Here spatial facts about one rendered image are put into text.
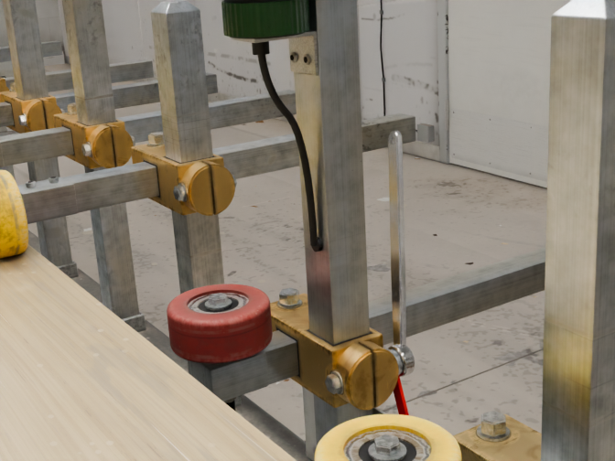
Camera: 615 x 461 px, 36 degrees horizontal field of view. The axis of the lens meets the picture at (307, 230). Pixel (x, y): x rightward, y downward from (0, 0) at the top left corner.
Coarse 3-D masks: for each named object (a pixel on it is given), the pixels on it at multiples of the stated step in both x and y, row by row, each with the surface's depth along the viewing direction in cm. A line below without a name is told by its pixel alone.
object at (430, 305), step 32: (544, 256) 92; (416, 288) 86; (448, 288) 85; (480, 288) 86; (512, 288) 89; (544, 288) 91; (384, 320) 81; (416, 320) 83; (448, 320) 85; (288, 352) 76; (224, 384) 73; (256, 384) 75
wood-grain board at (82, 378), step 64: (0, 320) 73; (64, 320) 73; (0, 384) 63; (64, 384) 62; (128, 384) 62; (192, 384) 61; (0, 448) 55; (64, 448) 55; (128, 448) 54; (192, 448) 54; (256, 448) 53
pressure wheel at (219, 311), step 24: (216, 288) 76; (240, 288) 75; (168, 312) 72; (192, 312) 71; (216, 312) 72; (240, 312) 71; (264, 312) 72; (192, 336) 70; (216, 336) 70; (240, 336) 70; (264, 336) 72; (192, 360) 71; (216, 360) 70
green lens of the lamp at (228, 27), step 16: (288, 0) 62; (304, 0) 63; (224, 16) 64; (240, 16) 62; (256, 16) 62; (272, 16) 62; (288, 16) 62; (304, 16) 64; (224, 32) 64; (240, 32) 63; (256, 32) 62; (272, 32) 62; (288, 32) 63
